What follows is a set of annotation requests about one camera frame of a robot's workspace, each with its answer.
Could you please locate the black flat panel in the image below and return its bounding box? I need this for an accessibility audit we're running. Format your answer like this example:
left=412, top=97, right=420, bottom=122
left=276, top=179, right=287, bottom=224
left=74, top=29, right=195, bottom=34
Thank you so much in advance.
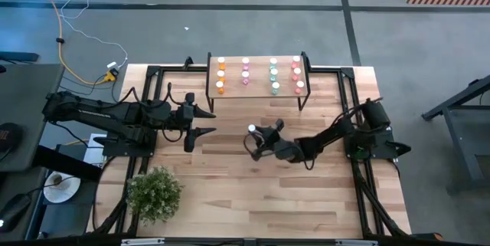
left=0, top=51, right=40, bottom=64

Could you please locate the white paper sheet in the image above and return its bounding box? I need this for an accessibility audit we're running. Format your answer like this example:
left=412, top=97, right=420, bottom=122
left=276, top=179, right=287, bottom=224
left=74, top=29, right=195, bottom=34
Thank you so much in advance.
left=83, top=133, right=109, bottom=166

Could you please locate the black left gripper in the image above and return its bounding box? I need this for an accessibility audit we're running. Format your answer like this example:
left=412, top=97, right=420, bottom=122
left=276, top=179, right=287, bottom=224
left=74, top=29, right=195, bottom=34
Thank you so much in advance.
left=175, top=93, right=217, bottom=153

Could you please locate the orange extension cable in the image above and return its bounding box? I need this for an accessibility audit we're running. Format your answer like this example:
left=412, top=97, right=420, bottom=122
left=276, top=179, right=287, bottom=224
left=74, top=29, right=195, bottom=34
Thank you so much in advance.
left=28, top=0, right=116, bottom=86

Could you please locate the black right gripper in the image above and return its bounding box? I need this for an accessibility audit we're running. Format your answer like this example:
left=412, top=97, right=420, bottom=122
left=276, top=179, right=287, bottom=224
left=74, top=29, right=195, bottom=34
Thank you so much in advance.
left=250, top=119, right=305, bottom=162

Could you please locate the white plate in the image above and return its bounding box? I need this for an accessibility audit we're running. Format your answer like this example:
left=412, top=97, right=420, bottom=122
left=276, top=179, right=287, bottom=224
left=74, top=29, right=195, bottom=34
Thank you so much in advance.
left=42, top=170, right=82, bottom=204

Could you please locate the black computer mouse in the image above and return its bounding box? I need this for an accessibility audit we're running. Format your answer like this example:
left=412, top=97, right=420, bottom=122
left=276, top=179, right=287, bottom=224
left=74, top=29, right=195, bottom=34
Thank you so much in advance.
left=0, top=194, right=31, bottom=234

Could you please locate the black diagonal desk beam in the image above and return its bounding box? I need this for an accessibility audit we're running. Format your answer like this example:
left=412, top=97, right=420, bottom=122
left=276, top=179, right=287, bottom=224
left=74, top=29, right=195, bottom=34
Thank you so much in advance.
left=33, top=145, right=103, bottom=182

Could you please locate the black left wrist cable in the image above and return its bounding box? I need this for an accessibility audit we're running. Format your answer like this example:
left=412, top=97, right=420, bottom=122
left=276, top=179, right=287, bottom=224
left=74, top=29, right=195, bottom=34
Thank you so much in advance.
left=160, top=82, right=185, bottom=143

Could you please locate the dark grey desk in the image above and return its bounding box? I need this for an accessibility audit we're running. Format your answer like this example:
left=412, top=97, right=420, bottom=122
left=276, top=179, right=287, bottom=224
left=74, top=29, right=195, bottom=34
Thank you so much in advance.
left=0, top=63, right=65, bottom=173

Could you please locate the dark metal workbench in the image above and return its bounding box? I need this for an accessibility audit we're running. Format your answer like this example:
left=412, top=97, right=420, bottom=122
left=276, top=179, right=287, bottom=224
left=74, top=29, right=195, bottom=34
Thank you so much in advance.
left=420, top=74, right=490, bottom=195

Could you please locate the black round pad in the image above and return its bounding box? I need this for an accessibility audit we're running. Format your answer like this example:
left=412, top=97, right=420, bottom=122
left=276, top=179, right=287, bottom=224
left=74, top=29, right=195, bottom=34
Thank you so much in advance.
left=0, top=122, right=25, bottom=153

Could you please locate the thin white cable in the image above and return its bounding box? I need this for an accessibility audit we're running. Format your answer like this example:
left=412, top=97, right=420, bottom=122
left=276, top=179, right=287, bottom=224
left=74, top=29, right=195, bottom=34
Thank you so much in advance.
left=59, top=0, right=129, bottom=70

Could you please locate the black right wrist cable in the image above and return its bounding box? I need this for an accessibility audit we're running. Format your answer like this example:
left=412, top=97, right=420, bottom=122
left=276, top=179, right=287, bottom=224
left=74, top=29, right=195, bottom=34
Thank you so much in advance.
left=243, top=133, right=265, bottom=161

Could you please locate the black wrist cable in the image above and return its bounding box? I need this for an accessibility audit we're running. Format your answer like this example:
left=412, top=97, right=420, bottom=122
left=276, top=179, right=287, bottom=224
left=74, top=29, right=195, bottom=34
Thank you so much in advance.
left=243, top=133, right=265, bottom=161
left=160, top=82, right=185, bottom=143

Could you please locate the wooden shelf black metal frame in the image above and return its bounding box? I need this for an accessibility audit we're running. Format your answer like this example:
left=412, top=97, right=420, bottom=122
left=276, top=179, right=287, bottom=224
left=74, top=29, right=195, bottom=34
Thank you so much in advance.
left=206, top=51, right=312, bottom=113

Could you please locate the green artificial potted plant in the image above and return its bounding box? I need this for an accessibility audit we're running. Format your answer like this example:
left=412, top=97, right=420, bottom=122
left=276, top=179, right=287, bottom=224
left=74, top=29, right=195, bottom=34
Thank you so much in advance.
left=126, top=165, right=185, bottom=226

